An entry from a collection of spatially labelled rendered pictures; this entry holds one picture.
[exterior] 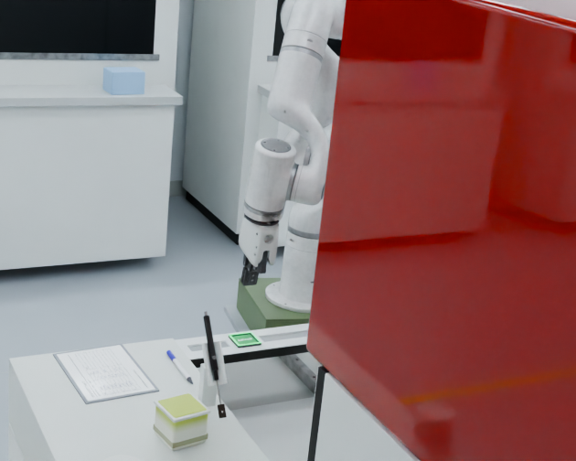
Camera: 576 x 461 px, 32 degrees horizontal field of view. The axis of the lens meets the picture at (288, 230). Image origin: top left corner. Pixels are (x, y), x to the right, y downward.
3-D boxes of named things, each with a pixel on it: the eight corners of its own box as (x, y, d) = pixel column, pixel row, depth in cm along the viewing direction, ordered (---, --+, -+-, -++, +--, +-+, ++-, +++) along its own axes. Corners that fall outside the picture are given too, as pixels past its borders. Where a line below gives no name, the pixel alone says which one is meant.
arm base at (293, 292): (257, 283, 262) (265, 217, 256) (325, 284, 268) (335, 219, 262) (274, 313, 245) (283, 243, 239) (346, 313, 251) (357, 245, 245)
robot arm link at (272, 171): (292, 198, 207) (249, 187, 207) (304, 142, 200) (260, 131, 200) (285, 217, 199) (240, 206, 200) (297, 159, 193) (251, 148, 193)
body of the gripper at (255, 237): (289, 222, 202) (279, 267, 208) (269, 197, 210) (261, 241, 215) (256, 225, 199) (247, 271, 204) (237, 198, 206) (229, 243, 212)
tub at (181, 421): (208, 443, 177) (211, 410, 174) (171, 454, 172) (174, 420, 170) (187, 423, 182) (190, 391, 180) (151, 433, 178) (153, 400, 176)
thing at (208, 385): (225, 414, 186) (230, 351, 182) (206, 418, 185) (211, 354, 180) (213, 399, 191) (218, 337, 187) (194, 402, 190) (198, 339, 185)
